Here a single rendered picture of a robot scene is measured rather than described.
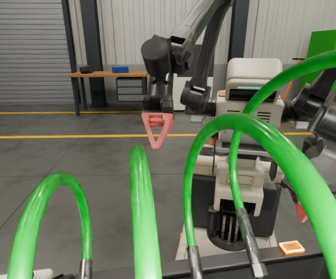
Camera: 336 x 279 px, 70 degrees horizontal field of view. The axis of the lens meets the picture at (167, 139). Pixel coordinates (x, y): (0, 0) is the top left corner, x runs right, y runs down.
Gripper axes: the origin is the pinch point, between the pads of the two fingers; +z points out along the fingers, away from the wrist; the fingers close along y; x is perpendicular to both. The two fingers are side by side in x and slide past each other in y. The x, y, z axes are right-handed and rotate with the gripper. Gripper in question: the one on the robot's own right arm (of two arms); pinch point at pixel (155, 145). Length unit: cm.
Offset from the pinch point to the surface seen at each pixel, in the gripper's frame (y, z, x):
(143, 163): 30.4, 13.4, 3.7
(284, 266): -22.7, 22.4, 31.7
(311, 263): -24, 21, 39
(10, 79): -425, -334, -449
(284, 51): -446, -448, 246
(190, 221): 5.8, 15.2, 7.5
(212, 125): 25.8, 8.0, 9.1
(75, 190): 16.9, 13.2, -7.3
